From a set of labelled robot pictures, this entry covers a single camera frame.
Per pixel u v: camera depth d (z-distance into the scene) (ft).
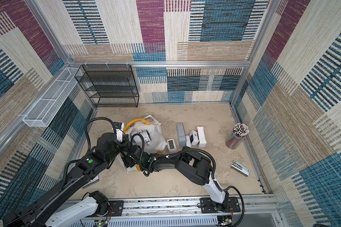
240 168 2.75
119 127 2.10
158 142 2.99
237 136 2.73
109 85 3.58
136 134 2.39
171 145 3.07
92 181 1.72
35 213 1.31
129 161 2.51
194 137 3.05
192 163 1.79
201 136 3.08
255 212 2.35
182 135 3.01
